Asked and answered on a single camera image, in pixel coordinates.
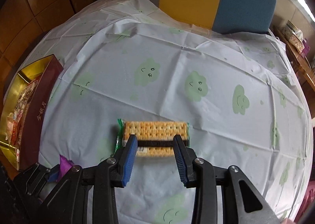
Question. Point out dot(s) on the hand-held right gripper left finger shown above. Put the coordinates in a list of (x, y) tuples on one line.
[(129, 162)]

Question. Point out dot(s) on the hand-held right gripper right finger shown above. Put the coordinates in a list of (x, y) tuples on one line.
[(181, 162)]

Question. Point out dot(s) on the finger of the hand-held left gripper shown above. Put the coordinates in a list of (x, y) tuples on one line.
[(34, 177)]

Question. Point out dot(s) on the purple snack packet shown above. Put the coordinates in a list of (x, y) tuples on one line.
[(64, 166)]

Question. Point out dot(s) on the green cracker sandwich packet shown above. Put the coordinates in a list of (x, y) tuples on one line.
[(152, 129)]

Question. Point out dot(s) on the orange rice cracker packet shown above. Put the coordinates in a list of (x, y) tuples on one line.
[(14, 127)]

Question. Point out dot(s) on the gold maroon tin box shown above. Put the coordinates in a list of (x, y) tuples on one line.
[(39, 105)]

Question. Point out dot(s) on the red snack bag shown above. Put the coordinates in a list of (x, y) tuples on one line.
[(30, 91)]

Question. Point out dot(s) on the white cloud-print tablecloth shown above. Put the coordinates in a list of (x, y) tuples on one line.
[(196, 54)]

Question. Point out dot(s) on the pink patterned cloth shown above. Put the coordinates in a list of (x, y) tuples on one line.
[(308, 199)]

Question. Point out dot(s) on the wooden side table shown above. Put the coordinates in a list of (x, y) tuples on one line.
[(302, 66)]

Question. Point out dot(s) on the gold tissue box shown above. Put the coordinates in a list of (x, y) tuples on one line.
[(296, 41)]

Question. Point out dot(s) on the purple box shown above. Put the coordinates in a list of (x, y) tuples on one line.
[(305, 49)]

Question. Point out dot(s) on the window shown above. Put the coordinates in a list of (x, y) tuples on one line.
[(307, 4)]

